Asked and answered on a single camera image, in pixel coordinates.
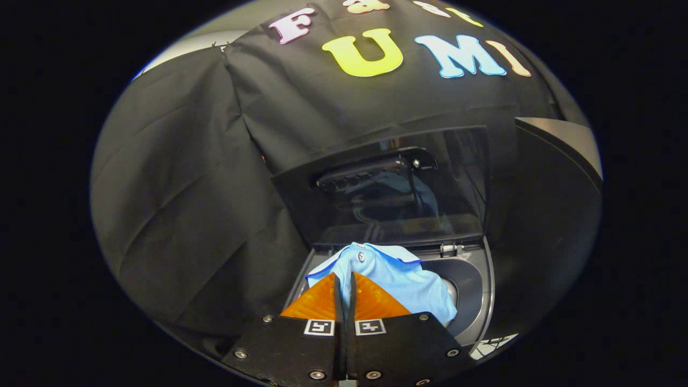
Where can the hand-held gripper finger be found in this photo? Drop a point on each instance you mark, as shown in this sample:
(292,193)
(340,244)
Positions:
(350,306)
(338,306)

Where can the light blue polo shirt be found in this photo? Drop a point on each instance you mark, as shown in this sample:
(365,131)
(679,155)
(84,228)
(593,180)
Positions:
(398,277)

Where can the dark glass washing machine lid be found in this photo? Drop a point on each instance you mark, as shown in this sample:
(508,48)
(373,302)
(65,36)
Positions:
(457,183)

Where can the black backdrop cloth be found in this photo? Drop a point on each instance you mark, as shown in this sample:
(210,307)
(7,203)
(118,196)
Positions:
(188,188)

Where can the beige cabinet with dark top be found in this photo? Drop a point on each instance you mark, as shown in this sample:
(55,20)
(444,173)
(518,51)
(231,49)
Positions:
(537,215)

